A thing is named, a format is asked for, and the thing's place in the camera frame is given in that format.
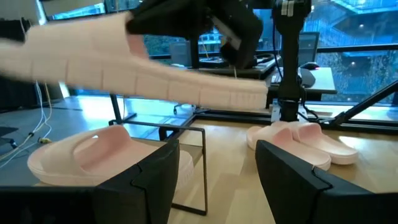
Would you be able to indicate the black aluminium table frame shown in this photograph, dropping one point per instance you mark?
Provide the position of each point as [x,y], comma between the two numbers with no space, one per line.
[367,126]

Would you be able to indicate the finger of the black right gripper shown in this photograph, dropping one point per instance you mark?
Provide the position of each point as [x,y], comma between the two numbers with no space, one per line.
[152,21]

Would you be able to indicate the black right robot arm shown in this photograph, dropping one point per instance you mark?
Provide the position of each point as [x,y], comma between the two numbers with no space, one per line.
[289,62]

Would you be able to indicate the grey rounded object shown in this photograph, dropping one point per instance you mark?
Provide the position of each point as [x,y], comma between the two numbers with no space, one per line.
[308,77]

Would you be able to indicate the dark desk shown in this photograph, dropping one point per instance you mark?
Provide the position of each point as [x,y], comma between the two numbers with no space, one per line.
[248,73]

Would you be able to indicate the dark computer monitor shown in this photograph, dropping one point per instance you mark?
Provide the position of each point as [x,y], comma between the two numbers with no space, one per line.
[180,54]
[311,46]

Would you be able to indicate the black computer mouse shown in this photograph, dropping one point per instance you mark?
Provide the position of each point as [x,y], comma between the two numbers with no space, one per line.
[310,66]

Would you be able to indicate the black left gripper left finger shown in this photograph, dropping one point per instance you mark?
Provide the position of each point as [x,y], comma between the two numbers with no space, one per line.
[149,193]

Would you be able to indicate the pink rubber slide sandal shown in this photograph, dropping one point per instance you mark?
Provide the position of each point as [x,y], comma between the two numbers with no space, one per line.
[308,152]
[77,161]
[93,62]
[335,149]

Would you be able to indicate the white desk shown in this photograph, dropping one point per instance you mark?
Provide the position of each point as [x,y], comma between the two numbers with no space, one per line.
[323,81]

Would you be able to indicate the yellow plug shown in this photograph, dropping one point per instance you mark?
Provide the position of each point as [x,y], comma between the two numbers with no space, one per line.
[44,140]

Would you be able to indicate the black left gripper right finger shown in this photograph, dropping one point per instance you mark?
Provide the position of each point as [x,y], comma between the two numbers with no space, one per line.
[298,193]

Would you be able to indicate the black upright pole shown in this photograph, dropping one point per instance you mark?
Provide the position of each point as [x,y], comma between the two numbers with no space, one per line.
[194,53]

